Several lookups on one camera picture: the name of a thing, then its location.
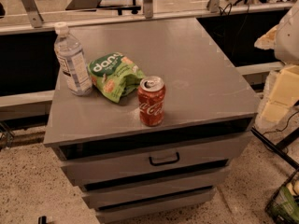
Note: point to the grey drawer cabinet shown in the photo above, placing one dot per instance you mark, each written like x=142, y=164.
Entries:
x=138, y=157

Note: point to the grey metal bracket left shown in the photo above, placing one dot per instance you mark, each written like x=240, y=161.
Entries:
x=32, y=12

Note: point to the grey metal bracket middle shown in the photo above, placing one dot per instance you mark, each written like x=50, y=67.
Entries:
x=148, y=8

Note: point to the black drawer handle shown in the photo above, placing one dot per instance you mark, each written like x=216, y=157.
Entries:
x=155, y=161

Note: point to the green chip bag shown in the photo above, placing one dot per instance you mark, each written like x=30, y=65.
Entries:
x=115, y=75

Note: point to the red coke can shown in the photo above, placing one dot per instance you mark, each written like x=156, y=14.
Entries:
x=151, y=93

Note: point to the black wire basket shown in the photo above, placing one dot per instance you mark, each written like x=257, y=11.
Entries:
x=283, y=206

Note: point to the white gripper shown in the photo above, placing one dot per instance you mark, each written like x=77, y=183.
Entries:
x=288, y=39

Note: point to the clear plastic water bottle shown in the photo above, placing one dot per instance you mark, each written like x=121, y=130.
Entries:
x=70, y=56

